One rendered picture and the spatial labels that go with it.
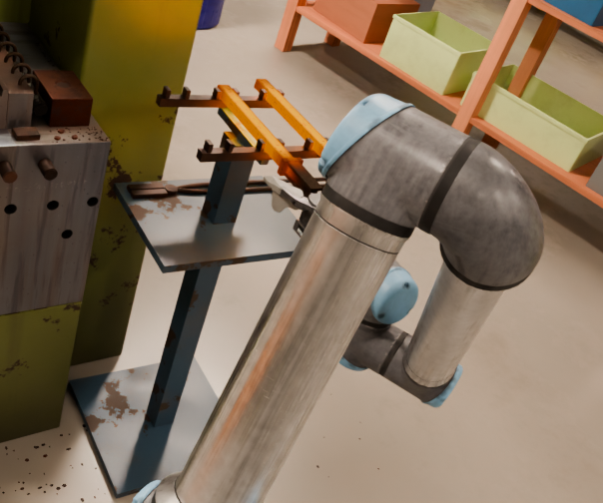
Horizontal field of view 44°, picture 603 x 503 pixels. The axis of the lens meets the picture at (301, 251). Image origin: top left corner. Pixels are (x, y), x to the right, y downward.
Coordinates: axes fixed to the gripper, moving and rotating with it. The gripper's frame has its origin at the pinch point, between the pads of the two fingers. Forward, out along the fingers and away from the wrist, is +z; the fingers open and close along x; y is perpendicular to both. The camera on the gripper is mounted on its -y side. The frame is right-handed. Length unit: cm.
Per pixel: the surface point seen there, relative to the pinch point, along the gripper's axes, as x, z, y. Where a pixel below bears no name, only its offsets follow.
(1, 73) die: -45, 40, 2
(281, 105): 10.5, 24.6, -0.6
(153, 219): -16.1, 21.5, 26.4
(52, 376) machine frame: -31, 27, 79
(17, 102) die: -44, 32, 4
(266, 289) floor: 62, 66, 101
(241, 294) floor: 51, 66, 101
